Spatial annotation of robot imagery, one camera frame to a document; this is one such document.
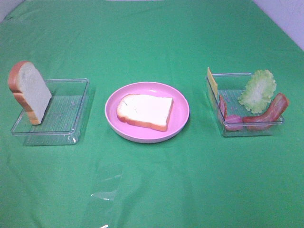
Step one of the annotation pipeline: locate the clear plastic ingredients tray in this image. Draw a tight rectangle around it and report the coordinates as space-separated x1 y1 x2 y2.
206 72 285 137

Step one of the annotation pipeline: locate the green lettuce leaf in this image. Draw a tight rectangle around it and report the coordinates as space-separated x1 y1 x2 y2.
238 69 276 114

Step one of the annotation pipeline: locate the pink round plate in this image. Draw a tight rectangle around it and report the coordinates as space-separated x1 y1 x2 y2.
104 82 190 143

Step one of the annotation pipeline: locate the white toast bread slice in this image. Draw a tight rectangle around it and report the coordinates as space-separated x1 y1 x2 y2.
116 94 174 132

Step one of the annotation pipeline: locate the upright toast bread slice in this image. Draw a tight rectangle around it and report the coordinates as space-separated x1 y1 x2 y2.
8 60 52 125

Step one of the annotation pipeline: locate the yellow cheese slice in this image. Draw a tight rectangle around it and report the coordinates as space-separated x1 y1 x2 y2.
207 67 218 104

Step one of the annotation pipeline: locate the bacon strip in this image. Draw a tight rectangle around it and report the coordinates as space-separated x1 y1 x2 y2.
242 93 289 131
218 95 243 131

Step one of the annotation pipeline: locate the clear plastic bread tray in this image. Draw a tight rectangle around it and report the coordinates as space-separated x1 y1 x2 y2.
11 78 90 146

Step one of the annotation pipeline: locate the green tablecloth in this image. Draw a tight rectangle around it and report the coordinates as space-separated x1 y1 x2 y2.
0 0 304 228

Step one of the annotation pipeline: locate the clear plastic film piece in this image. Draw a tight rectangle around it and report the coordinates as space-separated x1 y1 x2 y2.
91 164 123 201

